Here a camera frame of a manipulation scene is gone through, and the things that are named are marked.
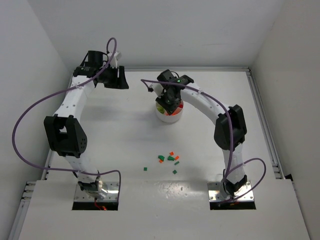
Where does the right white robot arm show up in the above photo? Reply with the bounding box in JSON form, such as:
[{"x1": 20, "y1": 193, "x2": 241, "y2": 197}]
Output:
[{"x1": 153, "y1": 69, "x2": 247, "y2": 197}]

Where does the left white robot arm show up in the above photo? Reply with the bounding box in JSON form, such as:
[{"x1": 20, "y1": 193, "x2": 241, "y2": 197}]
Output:
[{"x1": 44, "y1": 50, "x2": 129, "y2": 196}]

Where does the white divided round container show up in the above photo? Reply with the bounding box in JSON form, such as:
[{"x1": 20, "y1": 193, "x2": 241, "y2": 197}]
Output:
[{"x1": 155, "y1": 100, "x2": 184, "y2": 124}]

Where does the dark green long lego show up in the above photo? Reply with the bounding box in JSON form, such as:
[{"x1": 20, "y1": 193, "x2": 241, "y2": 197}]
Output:
[{"x1": 167, "y1": 156, "x2": 175, "y2": 161}]

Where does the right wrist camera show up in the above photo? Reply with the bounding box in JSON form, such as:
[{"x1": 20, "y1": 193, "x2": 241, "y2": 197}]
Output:
[{"x1": 148, "y1": 83, "x2": 164, "y2": 97}]

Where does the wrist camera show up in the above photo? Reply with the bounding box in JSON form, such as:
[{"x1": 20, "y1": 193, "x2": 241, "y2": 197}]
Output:
[
  {"x1": 109, "y1": 51, "x2": 122, "y2": 68},
  {"x1": 148, "y1": 83, "x2": 164, "y2": 97}
]

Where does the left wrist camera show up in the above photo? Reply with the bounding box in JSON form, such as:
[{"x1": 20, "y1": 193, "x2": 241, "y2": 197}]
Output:
[{"x1": 109, "y1": 51, "x2": 122, "y2": 68}]

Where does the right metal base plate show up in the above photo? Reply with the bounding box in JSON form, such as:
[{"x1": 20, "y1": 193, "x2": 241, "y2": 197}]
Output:
[{"x1": 207, "y1": 181, "x2": 255, "y2": 203}]

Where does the metal base plate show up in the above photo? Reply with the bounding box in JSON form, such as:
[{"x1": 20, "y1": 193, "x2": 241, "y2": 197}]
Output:
[
  {"x1": 73, "y1": 181, "x2": 119, "y2": 202},
  {"x1": 207, "y1": 181, "x2": 255, "y2": 203}
]

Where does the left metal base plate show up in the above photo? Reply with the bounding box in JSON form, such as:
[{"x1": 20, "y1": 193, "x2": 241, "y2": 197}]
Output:
[{"x1": 73, "y1": 181, "x2": 119, "y2": 202}]

